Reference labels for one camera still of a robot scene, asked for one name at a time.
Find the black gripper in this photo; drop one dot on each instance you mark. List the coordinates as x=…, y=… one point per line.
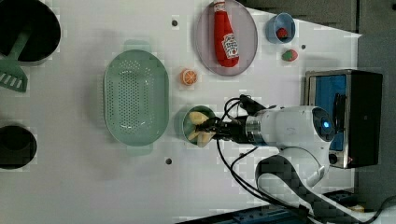
x=234, y=130

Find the peeled yellow banana toy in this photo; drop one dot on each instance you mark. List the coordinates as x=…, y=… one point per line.
x=202, y=137

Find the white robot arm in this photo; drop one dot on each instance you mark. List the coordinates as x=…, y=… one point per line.
x=303, y=136

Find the green mug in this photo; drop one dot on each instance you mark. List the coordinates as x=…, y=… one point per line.
x=184, y=126

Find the red ketchup bottle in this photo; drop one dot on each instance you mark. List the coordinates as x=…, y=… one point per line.
x=225, y=43

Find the green perforated colander basket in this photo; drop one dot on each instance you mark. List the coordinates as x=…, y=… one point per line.
x=136, y=97

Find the grey oval plate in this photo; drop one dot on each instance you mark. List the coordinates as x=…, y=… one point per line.
x=245, y=32

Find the strawberry toy on table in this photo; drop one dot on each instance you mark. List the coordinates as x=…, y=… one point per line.
x=289, y=55

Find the strawberry toy in bowl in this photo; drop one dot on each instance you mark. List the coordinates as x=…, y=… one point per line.
x=281, y=33

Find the blue bowl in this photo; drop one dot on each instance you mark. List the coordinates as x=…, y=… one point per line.
x=281, y=20

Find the black toaster oven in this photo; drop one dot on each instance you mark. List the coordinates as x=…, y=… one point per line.
x=353, y=99

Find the large black cylindrical container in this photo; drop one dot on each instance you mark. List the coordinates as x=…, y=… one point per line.
x=33, y=19

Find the green slotted spatula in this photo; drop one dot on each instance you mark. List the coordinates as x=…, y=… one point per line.
x=12, y=76

